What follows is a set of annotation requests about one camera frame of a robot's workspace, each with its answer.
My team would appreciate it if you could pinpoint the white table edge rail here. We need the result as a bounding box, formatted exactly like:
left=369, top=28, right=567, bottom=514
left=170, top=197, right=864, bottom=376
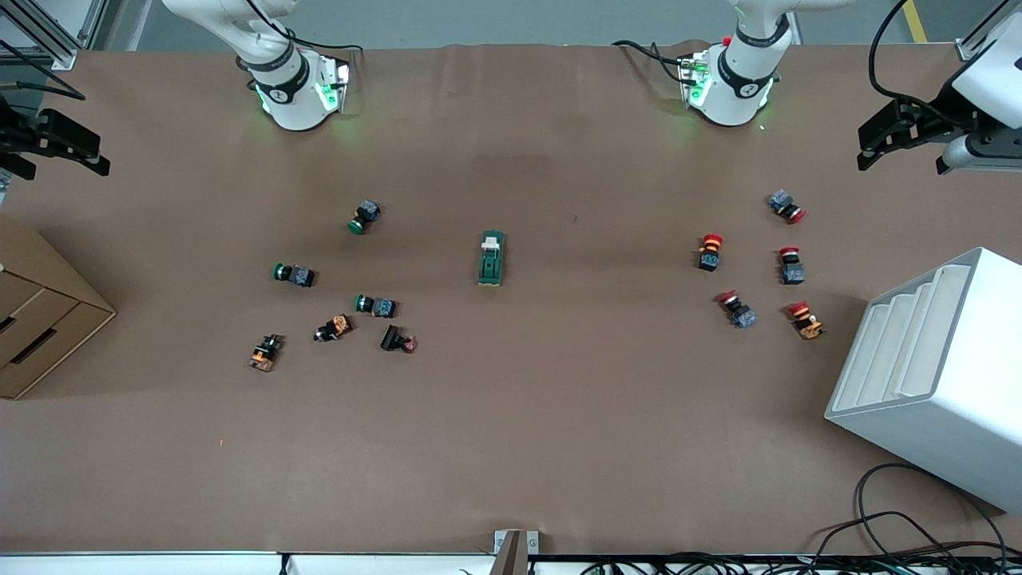
left=0, top=549, right=1022, bottom=575

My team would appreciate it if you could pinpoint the black cable bundle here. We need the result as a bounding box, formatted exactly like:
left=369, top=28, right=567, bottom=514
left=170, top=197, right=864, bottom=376
left=579, top=551, right=1022, bottom=575

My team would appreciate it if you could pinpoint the black left arm base cable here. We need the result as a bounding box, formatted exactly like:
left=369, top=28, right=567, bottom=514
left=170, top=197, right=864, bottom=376
left=612, top=38, right=705, bottom=85

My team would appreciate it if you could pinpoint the green load switch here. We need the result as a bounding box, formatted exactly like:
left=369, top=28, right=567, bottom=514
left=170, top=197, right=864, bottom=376
left=477, top=230, right=507, bottom=288

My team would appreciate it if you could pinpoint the grey metal bracket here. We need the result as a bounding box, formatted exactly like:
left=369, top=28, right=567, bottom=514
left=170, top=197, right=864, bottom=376
left=493, top=529, right=541, bottom=575

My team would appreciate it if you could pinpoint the black right arm base cable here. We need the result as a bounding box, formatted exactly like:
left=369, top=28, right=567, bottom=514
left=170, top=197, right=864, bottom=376
left=244, top=0, right=368, bottom=57

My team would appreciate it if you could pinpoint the black looped cable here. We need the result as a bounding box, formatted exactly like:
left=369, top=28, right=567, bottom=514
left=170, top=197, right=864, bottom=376
left=810, top=462, right=1013, bottom=560

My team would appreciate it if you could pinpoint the black pushbutton orange block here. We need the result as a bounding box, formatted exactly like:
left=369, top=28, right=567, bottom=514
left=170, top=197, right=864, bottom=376
left=248, top=334, right=284, bottom=373
left=313, top=314, right=354, bottom=343

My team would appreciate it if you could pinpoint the black arm base cable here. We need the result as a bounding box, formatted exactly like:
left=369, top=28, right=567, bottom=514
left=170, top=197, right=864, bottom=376
left=244, top=0, right=368, bottom=57
left=612, top=38, right=705, bottom=85

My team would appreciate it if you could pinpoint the white tiered rack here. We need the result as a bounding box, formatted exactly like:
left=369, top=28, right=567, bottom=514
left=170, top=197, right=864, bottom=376
left=824, top=247, right=1022, bottom=514

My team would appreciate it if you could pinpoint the brown cardboard box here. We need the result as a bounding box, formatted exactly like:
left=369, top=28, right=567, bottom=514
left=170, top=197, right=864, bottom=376
left=0, top=213, right=117, bottom=401

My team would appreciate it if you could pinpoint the aluminium frame profile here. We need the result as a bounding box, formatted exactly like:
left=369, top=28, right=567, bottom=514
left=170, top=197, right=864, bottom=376
left=0, top=0, right=82, bottom=71
left=957, top=0, right=1022, bottom=63

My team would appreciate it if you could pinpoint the red mushroom button orange block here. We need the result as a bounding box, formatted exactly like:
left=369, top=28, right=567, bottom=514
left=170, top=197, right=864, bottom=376
left=787, top=300, right=826, bottom=341

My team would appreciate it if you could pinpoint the black square pushbutton red block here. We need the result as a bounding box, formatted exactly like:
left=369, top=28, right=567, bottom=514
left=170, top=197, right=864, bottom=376
left=379, top=323, right=418, bottom=354

